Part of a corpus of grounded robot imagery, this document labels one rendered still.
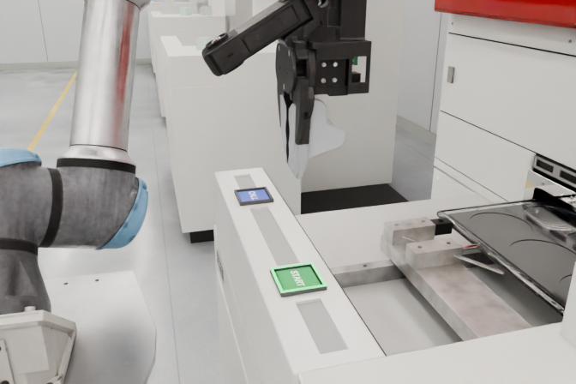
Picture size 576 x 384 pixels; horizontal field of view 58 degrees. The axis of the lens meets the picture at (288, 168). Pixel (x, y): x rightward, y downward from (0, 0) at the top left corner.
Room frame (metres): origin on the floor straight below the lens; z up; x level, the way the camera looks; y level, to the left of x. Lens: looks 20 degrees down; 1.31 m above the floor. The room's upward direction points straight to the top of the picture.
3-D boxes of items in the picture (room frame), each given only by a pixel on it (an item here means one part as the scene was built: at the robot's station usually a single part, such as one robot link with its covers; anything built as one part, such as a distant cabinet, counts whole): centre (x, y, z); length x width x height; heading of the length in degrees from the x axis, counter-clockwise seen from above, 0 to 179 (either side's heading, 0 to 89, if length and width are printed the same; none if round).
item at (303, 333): (0.66, 0.02, 0.89); 0.55 x 0.09 x 0.14; 15
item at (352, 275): (0.80, -0.26, 0.84); 0.50 x 0.02 x 0.03; 105
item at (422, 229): (0.80, -0.21, 0.89); 0.08 x 0.03 x 0.03; 105
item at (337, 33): (0.55, -0.03, 1.25); 0.09 x 0.08 x 0.12; 105
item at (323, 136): (0.53, -0.03, 1.14); 0.06 x 0.03 x 0.09; 105
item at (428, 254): (0.73, -0.23, 0.89); 0.08 x 0.03 x 0.03; 105
